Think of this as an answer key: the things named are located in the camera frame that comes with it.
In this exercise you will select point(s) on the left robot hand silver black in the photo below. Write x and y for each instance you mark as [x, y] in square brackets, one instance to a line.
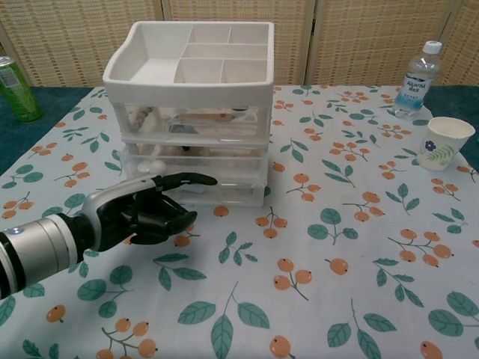
[123, 209]

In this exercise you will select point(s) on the clear plastic drawer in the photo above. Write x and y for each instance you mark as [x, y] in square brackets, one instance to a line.
[235, 190]
[224, 159]
[209, 131]

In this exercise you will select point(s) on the left robot arm silver white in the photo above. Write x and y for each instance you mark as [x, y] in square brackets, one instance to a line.
[37, 247]

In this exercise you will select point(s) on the slim brown pen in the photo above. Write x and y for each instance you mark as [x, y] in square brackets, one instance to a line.
[209, 117]

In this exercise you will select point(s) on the dark teal table cover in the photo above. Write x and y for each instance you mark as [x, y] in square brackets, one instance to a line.
[11, 149]

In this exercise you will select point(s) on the green drink can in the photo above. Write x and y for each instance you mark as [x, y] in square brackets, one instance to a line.
[16, 93]

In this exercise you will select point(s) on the floral leaf print tablecloth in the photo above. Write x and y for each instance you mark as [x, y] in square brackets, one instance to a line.
[299, 261]

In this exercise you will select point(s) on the bamboo folding screen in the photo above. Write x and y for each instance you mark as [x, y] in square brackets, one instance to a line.
[355, 41]

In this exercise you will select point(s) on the clear water bottle blue label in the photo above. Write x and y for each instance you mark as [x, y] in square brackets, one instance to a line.
[413, 86]

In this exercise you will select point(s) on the white paper cup flower print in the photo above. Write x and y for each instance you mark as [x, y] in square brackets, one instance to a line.
[441, 149]

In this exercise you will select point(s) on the white plastic drawer organizer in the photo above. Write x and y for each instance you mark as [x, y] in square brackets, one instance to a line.
[187, 95]

